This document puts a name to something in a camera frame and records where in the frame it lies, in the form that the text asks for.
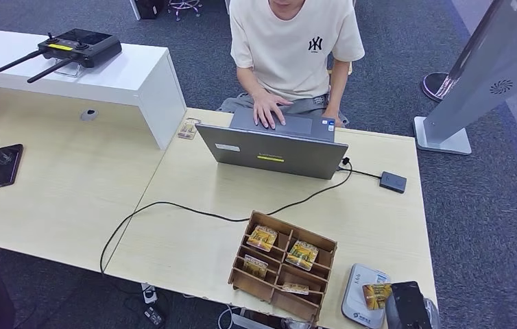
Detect chrome chair base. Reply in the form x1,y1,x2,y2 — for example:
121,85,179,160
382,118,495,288
167,0,204,21

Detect cards in clear holder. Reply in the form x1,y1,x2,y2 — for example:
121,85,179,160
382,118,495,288
177,117,202,140

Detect golden card stack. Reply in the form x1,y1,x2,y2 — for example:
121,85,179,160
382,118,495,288
242,254,269,280
245,225,279,254
285,241,320,272

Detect white power strip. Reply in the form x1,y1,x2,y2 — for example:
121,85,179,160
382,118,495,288
141,283,158,304

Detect long black power cable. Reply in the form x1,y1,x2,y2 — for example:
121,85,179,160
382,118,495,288
99,156,354,276

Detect black computer tower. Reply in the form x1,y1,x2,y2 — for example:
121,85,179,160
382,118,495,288
134,0,166,20

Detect black smartphone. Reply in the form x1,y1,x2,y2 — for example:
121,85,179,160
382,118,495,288
0,143,25,191

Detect black power adapter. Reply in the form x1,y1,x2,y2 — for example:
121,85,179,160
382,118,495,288
143,306,165,327

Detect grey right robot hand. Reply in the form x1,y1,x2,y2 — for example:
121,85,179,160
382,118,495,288
385,280,441,329

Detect grey laptop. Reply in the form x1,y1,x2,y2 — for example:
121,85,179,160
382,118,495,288
195,106,349,181

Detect person's left hand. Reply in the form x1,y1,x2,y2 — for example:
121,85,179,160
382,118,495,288
322,108,345,128

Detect person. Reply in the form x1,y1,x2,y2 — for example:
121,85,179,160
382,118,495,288
217,0,366,130

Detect white card reader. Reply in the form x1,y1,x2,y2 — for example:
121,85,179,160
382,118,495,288
341,263,392,329

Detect golden hotel card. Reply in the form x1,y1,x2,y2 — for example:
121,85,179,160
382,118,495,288
281,283,310,297
361,282,394,311

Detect brown wooden compartment tray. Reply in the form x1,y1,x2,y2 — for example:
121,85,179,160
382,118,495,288
227,210,338,326

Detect clear acrylic stand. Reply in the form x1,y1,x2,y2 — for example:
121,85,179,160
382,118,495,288
53,61,83,78

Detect thin black reader cable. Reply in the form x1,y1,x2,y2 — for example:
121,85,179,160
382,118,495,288
337,165,383,179

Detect small black reader box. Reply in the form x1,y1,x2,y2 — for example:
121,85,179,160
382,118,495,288
379,171,409,195

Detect grey kiosk stand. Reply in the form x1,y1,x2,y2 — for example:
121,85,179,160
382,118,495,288
413,0,517,156

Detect person's right hand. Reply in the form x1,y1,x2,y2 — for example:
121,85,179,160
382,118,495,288
252,90,293,130

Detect white desk shelf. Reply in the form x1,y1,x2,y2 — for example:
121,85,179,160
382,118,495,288
0,27,188,151

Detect black remote controller with antennas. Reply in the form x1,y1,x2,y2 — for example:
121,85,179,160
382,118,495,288
0,27,123,85

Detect round stanchion base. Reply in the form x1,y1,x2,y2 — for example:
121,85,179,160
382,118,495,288
422,71,457,103

